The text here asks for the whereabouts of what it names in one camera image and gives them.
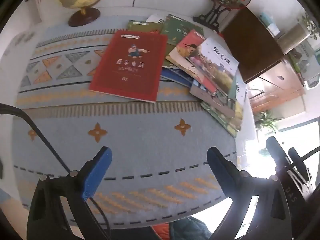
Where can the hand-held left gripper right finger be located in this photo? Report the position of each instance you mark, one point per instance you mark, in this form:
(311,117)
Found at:
(217,162)

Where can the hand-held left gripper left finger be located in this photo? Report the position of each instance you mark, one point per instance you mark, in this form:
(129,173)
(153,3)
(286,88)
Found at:
(97,172)

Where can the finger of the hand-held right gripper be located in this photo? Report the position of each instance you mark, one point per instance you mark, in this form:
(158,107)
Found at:
(273,150)
(296,158)

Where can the pile of picture books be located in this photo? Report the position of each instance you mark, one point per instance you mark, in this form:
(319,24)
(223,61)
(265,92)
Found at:
(217,55)

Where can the red book with cartoon figure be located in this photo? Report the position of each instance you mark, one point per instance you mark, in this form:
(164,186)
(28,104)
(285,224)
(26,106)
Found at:
(127,65)

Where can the salmon book with robed man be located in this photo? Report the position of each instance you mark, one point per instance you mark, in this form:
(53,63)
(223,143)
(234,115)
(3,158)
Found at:
(186,46)

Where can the green potted plant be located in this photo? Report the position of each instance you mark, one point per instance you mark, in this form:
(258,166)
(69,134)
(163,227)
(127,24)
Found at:
(267,122)

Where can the patterned blue-grey table mat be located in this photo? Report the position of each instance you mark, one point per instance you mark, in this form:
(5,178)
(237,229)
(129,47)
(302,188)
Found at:
(140,135)

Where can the reddish wooden cabinet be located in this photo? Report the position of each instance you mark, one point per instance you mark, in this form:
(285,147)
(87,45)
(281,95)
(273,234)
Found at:
(280,85)

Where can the person's dark quilted clothing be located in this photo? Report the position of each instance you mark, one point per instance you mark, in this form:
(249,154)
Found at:
(185,228)

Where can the dark brown wooden furniture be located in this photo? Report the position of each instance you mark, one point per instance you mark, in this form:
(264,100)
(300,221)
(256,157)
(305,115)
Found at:
(252,45)

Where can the silver metal bin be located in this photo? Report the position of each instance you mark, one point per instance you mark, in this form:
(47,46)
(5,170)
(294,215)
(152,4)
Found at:
(292,38)

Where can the black carved fan stand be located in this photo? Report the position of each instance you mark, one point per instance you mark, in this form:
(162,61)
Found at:
(212,17)

